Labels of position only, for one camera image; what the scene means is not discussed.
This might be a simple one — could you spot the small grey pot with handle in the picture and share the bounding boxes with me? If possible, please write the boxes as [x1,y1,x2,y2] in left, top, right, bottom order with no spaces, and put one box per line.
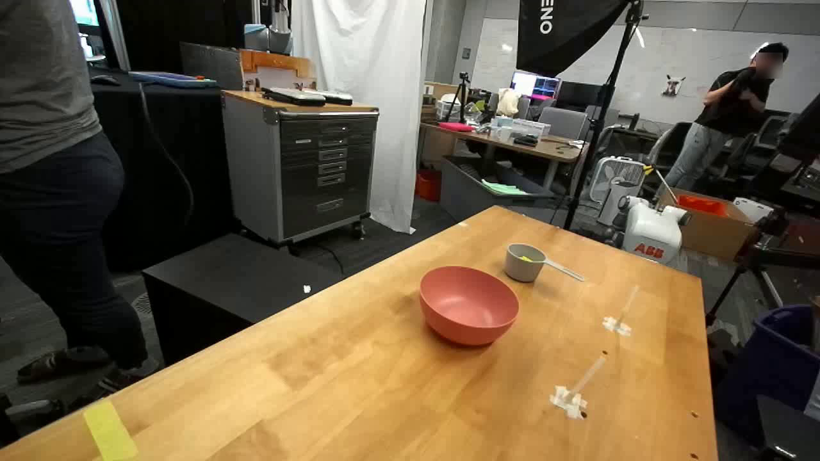
[503,241,589,288]

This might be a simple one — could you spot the peach plastic bowl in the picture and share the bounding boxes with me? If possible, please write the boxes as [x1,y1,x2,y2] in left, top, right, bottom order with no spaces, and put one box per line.
[417,264,519,350]

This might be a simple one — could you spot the cardboard box with red contents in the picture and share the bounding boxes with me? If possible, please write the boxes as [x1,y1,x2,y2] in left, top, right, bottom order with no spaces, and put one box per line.
[677,191,763,264]

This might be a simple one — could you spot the grey metal tool cabinet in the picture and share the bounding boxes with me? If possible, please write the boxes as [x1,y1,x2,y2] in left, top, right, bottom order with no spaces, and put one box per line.
[220,87,381,248]

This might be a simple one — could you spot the cluttered wooden desk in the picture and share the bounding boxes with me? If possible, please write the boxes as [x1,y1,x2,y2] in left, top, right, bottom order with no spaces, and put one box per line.
[431,120,586,195]

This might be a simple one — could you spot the white curtain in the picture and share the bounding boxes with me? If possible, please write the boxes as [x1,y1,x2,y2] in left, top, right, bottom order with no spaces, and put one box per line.
[289,0,428,236]

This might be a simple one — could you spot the black keyboard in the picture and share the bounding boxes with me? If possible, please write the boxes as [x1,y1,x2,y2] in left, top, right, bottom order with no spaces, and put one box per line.
[258,84,327,109]

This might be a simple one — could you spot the small colourful monitor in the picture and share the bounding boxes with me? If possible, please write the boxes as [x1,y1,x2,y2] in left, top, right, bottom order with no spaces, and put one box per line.
[510,70,563,111]

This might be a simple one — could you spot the black low box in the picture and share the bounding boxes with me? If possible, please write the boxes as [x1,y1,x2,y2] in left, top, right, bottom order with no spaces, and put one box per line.
[141,232,343,366]

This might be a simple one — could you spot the white fan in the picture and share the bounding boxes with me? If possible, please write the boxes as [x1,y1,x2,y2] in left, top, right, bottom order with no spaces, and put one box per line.
[586,155,648,216]

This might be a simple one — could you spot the open brown cardboard box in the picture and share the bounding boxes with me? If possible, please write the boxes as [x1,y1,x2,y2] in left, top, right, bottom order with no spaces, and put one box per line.
[238,47,317,93]

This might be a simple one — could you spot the black light stand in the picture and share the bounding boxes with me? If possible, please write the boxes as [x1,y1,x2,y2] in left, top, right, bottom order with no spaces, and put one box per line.
[562,0,648,234]

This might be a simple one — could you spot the white tape cross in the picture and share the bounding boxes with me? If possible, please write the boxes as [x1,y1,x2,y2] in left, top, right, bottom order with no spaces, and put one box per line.
[548,385,589,423]

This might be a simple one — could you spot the white ABB machine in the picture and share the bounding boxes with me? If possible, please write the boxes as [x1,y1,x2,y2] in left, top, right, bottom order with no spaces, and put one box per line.
[621,192,689,266]

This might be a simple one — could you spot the black softbox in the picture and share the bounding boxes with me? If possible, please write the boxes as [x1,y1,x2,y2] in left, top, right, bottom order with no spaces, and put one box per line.
[516,0,632,81]

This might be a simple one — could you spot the black draped table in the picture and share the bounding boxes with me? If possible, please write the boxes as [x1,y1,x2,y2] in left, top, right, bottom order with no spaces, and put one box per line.
[88,72,241,277]

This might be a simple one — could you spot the blue flat pad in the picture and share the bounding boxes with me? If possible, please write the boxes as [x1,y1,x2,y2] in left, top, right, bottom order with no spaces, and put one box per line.
[126,70,220,91]

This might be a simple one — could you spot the person in black shirt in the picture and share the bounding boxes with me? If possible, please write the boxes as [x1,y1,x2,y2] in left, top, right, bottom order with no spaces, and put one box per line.
[664,40,792,192]

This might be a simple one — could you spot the person in grey shirt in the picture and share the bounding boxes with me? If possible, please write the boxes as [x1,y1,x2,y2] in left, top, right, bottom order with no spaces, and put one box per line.
[0,0,154,397]

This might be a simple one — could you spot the yellow tape piece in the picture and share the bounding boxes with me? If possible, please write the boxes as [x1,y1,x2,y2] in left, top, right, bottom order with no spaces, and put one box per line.
[81,399,138,461]

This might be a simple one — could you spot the blue bin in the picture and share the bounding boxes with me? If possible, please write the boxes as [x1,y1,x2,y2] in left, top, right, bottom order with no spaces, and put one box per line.
[715,306,820,447]

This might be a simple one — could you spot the bright computer monitor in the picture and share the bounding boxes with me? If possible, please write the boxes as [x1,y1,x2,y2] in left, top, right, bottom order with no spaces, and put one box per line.
[66,0,109,64]

